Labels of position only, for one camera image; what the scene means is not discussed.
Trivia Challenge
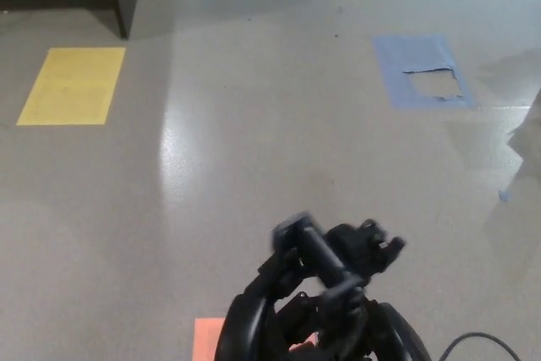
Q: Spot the orange rectangular floor marking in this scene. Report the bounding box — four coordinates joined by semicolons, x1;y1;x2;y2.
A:
193;317;318;361

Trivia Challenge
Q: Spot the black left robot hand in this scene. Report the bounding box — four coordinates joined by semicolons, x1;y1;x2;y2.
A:
215;246;326;361

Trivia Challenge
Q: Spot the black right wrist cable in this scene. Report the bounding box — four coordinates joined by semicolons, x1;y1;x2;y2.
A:
437;332;521;361

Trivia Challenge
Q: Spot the yellow rectangular floor marking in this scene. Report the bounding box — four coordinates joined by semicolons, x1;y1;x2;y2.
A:
15;46;127;126

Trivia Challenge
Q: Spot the torn blue tape floor marking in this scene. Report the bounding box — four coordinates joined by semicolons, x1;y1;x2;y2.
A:
371;34;478;109

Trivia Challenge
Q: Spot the black telescopic phone stand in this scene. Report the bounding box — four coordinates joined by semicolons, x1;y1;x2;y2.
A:
270;211;407;309

